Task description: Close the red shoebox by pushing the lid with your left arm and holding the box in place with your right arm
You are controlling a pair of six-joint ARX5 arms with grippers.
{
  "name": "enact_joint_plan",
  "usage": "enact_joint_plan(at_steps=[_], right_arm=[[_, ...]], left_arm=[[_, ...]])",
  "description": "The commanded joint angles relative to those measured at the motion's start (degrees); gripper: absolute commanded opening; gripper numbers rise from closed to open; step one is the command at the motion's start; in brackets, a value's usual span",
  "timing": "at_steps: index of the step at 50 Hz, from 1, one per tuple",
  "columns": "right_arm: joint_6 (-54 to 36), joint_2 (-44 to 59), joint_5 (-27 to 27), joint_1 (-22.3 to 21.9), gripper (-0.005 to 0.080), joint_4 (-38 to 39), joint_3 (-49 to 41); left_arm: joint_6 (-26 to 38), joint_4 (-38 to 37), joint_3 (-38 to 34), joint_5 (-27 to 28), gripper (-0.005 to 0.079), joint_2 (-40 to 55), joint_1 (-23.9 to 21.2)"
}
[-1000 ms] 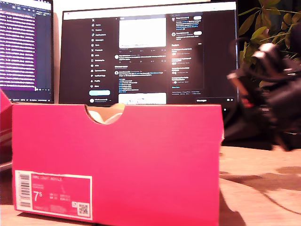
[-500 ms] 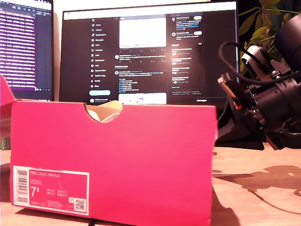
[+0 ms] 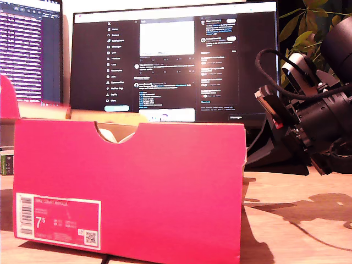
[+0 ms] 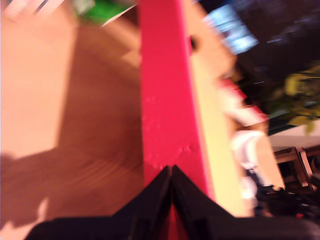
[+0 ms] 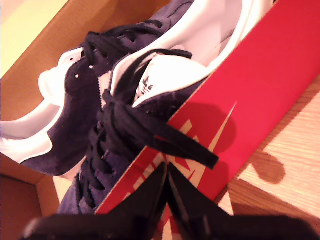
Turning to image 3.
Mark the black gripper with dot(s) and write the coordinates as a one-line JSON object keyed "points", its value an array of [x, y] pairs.
{"points": [[321, 123]]}

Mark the red Nike shoebox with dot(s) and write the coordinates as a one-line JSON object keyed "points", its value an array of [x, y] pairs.
{"points": [[154, 192]]}

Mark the red shoebox lid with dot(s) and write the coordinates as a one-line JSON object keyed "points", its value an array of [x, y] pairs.
{"points": [[7, 99]]}

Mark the small green box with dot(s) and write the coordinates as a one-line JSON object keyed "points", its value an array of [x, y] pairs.
{"points": [[6, 165]]}

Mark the green leafy houseplant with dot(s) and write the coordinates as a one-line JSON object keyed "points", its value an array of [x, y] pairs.
{"points": [[305, 38]]}

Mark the white wrapping paper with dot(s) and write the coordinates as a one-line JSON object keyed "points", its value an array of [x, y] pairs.
{"points": [[105, 135]]}

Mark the large black computer monitor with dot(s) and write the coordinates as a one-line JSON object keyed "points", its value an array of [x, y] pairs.
{"points": [[90, 68]]}

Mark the black monitor with purple text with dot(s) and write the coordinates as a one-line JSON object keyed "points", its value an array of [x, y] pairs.
{"points": [[50, 55]]}

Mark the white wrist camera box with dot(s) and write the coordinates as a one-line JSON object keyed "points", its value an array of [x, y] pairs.
{"points": [[295, 67]]}

